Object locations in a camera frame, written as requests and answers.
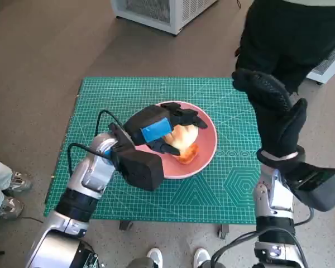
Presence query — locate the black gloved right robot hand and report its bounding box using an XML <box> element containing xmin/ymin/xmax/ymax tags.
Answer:
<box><xmin>231</xmin><ymin>68</ymin><xmax>308</xmax><ymax>160</ymax></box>

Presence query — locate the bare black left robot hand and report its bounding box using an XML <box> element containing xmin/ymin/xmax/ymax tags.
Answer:
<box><xmin>122</xmin><ymin>102</ymin><xmax>209</xmax><ymax>156</ymax></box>

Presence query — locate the round toy bread bun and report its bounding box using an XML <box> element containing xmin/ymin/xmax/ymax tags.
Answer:
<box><xmin>166</xmin><ymin>124</ymin><xmax>199</xmax><ymax>150</ymax></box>

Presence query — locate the oblong toy bread loaf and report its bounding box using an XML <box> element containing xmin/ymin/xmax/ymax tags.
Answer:
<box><xmin>175</xmin><ymin>143</ymin><xmax>199</xmax><ymax>165</ymax></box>

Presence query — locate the pink bowl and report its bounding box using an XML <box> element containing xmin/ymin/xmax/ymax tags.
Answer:
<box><xmin>133</xmin><ymin>100</ymin><xmax>218</xmax><ymax>180</ymax></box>

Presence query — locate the white cabinet with metal grille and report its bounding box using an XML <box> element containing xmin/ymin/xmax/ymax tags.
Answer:
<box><xmin>305</xmin><ymin>36</ymin><xmax>335</xmax><ymax>86</ymax></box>

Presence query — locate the green cutting mat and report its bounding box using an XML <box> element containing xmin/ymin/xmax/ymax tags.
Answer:
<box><xmin>43</xmin><ymin>76</ymin><xmax>265</xmax><ymax>226</ymax></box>

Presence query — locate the person in black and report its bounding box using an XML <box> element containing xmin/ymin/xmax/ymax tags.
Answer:
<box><xmin>234</xmin><ymin>0</ymin><xmax>335</xmax><ymax>94</ymax></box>

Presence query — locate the white cabinet with glass front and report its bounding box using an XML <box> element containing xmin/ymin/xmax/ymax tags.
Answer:
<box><xmin>111</xmin><ymin>0</ymin><xmax>220</xmax><ymax>36</ymax></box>

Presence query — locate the white shoe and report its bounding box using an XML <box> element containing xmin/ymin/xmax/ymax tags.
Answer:
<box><xmin>146</xmin><ymin>247</ymin><xmax>164</xmax><ymax>268</ymax></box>
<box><xmin>193</xmin><ymin>247</ymin><xmax>212</xmax><ymax>268</ymax></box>

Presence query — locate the black metal floor device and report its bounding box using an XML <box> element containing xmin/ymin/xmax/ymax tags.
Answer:
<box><xmin>78</xmin><ymin>241</ymin><xmax>101</xmax><ymax>268</ymax></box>

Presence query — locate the black left camera cable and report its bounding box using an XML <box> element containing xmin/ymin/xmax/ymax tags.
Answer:
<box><xmin>96</xmin><ymin>110</ymin><xmax>123</xmax><ymax>137</ymax></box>

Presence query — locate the black camera cable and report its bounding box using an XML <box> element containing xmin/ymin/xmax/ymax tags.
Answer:
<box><xmin>294</xmin><ymin>206</ymin><xmax>315</xmax><ymax>226</ymax></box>
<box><xmin>96</xmin><ymin>110</ymin><xmax>123</xmax><ymax>137</ymax></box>

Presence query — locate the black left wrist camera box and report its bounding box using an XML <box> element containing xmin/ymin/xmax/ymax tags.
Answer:
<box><xmin>111</xmin><ymin>147</ymin><xmax>165</xmax><ymax>192</ymax></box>

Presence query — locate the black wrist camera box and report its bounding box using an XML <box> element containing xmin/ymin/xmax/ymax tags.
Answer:
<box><xmin>111</xmin><ymin>147</ymin><xmax>165</xmax><ymax>192</ymax></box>
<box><xmin>289</xmin><ymin>163</ymin><xmax>335</xmax><ymax>212</ymax></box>

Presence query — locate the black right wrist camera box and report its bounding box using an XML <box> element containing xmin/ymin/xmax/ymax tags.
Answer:
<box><xmin>289</xmin><ymin>163</ymin><xmax>335</xmax><ymax>212</ymax></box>

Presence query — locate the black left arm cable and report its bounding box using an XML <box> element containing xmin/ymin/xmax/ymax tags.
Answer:
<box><xmin>68</xmin><ymin>143</ymin><xmax>112</xmax><ymax>175</ymax></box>

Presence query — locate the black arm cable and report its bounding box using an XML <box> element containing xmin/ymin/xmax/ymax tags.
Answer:
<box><xmin>212</xmin><ymin>227</ymin><xmax>259</xmax><ymax>268</ymax></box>
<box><xmin>68</xmin><ymin>143</ymin><xmax>112</xmax><ymax>175</ymax></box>

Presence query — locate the black right camera cable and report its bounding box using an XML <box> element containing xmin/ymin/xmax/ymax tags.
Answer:
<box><xmin>294</xmin><ymin>206</ymin><xmax>315</xmax><ymax>226</ymax></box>

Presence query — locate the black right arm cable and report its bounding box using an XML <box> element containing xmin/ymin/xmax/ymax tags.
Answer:
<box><xmin>212</xmin><ymin>227</ymin><xmax>259</xmax><ymax>268</ymax></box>

